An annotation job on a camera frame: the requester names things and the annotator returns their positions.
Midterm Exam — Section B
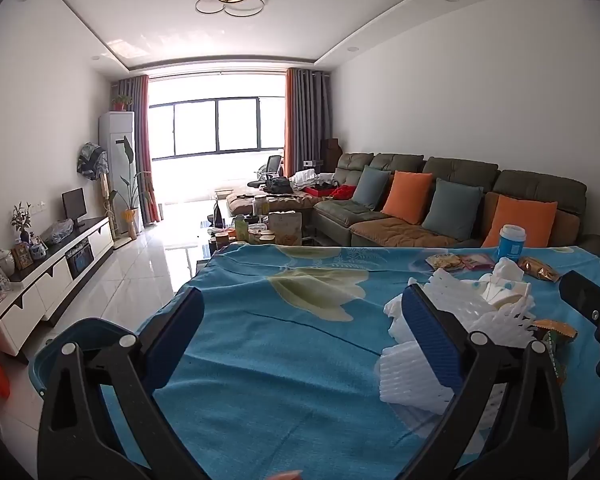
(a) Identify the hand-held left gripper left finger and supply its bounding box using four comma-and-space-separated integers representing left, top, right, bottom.
36, 287, 208, 480

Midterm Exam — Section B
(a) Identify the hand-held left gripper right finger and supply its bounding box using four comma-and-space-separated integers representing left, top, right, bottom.
401, 282, 571, 480

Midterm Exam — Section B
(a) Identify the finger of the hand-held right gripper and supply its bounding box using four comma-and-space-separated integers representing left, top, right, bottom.
559, 270, 600, 323

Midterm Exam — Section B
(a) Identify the large gold foil wrapper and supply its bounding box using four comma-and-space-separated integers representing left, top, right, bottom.
532, 319, 579, 343

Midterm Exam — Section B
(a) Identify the white foam fruit net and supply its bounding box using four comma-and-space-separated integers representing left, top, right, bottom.
410, 267, 537, 350
378, 340, 463, 416

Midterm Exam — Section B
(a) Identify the white tissue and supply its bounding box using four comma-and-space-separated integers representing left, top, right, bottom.
490, 257, 533, 293

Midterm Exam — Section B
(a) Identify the blue plastic bin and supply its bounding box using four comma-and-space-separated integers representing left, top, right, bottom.
28, 317, 148, 411

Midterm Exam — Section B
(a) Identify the small gold snack packet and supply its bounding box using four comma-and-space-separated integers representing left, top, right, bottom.
517, 256, 562, 282

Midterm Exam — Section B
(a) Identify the yellow snack packet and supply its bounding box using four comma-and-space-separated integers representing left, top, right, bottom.
426, 254, 462, 271

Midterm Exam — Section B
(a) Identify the glass coffee table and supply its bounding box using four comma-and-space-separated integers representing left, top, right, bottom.
194, 200, 331, 273

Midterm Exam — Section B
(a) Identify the pink snack packet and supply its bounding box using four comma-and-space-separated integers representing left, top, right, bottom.
457, 254, 496, 271

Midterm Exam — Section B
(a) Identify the blue cup with white lid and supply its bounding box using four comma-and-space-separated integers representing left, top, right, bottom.
496, 225, 526, 263

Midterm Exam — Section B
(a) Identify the orange cushion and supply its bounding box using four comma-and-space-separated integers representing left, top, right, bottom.
481, 194, 559, 250
381, 171, 434, 226

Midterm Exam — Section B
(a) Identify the blue floral tablecloth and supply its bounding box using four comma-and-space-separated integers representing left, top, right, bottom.
100, 242, 600, 480

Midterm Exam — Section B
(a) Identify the green brown sofa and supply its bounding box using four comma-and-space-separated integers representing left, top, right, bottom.
227, 151, 600, 252

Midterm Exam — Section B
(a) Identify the large grey-blue cushion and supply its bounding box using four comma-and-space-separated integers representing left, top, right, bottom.
421, 178, 484, 242

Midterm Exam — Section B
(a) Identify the white black tv cabinet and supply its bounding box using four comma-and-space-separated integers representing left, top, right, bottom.
0, 216, 115, 359

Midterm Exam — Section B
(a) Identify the brown paper bag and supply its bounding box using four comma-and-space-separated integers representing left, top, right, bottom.
267, 210, 304, 247

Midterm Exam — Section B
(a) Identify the tall large-leaf potted plant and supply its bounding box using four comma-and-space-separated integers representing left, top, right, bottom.
115, 135, 154, 237

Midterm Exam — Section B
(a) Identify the clear plastic bundle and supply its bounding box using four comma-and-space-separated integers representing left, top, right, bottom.
44, 219, 77, 246

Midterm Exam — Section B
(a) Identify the small grey-blue cushion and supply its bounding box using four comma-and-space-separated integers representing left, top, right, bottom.
352, 165, 392, 211

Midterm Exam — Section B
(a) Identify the black monitor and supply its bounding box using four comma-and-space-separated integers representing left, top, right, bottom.
62, 188, 87, 227

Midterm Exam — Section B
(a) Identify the red cloth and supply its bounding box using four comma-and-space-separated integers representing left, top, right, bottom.
305, 185, 359, 202

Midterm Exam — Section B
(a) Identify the grey orange curtain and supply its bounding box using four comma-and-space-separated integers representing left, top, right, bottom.
117, 74, 162, 224
284, 66, 334, 177

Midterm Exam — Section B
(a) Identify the office chair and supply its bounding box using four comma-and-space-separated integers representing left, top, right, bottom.
247, 155, 284, 192

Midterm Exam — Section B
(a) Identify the floral covered fan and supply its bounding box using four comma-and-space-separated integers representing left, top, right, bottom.
76, 142, 110, 182

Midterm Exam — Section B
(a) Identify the dark vase with twigs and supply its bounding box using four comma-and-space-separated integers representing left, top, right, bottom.
11, 202, 34, 244

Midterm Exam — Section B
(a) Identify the white clothes pile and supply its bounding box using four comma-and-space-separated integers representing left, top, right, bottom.
292, 169, 336, 187

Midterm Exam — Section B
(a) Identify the large balcony window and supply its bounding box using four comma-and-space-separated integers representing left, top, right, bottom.
148, 95, 286, 163

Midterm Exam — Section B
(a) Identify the wooden cabinet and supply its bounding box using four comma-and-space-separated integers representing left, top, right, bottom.
321, 138, 342, 174

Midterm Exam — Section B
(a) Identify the white standing air conditioner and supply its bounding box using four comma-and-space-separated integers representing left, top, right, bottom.
98, 111, 137, 213

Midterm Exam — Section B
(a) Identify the wooden picture frame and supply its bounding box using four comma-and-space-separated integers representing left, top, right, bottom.
11, 242, 35, 271

